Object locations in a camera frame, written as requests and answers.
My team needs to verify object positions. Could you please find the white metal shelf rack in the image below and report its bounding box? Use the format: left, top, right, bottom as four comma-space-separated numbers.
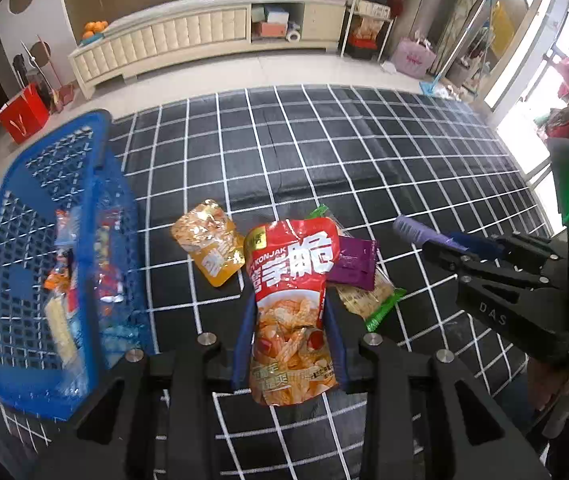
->
339, 0, 414, 63

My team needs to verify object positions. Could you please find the light blue snack packet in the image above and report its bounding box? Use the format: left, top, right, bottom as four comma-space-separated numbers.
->
54, 207, 84, 250

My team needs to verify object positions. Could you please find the cream tv cabinet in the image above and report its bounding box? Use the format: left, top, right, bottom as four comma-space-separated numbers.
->
68, 0, 348, 102

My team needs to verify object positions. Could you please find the yellow snack packet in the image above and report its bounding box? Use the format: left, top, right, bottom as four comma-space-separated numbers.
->
171, 199, 246, 288

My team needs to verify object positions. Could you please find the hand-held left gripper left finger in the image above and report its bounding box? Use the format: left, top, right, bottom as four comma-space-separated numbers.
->
39, 304, 260, 480

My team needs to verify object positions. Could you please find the silver blue snack packet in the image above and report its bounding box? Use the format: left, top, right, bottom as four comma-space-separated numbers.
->
100, 319, 139, 357

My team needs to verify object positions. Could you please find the clear cracker packet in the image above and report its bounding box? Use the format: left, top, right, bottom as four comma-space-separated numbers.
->
44, 297, 81, 367

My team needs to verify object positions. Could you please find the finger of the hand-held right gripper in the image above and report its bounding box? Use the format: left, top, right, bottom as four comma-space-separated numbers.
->
447, 230, 568, 263
422, 239, 569, 362

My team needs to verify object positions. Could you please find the black white-grid mat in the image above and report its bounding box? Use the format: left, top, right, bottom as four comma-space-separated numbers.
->
0, 85, 550, 480

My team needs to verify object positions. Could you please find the red snack pouch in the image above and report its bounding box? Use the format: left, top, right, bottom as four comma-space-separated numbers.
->
244, 219, 341, 407

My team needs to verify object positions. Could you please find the red blue snack packet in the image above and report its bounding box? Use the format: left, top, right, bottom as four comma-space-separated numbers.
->
90, 210, 126, 307

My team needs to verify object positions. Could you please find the yellow hanging cloth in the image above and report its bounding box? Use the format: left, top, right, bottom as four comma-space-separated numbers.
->
489, 1, 516, 46

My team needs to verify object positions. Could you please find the small lavender snack packet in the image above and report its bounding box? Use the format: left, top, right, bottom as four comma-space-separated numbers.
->
393, 215, 468, 255

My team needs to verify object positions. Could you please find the pile of oranges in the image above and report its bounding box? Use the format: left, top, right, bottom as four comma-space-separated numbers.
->
82, 20, 109, 41

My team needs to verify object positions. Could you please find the pink tote bag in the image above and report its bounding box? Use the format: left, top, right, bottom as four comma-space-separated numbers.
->
393, 30, 438, 80

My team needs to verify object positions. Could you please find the red gift bag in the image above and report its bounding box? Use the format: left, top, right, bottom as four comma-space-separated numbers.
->
0, 85, 51, 145

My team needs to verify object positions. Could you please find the orange snack packet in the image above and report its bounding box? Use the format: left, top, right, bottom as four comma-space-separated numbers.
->
43, 250, 76, 293

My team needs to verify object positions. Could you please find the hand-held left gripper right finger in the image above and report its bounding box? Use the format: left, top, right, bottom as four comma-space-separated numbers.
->
325, 300, 550, 480

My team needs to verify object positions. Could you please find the green-edged cracker packet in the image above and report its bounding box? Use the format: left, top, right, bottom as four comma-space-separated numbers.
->
307, 204, 408, 333

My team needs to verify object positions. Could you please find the blue plastic basket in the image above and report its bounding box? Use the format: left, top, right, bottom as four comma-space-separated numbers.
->
0, 110, 156, 422

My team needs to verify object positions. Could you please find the purple snack packet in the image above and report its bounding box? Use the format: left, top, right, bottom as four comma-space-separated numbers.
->
325, 234, 379, 292

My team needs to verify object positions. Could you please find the blue dustpan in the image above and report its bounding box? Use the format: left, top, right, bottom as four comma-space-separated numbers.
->
419, 77, 449, 98

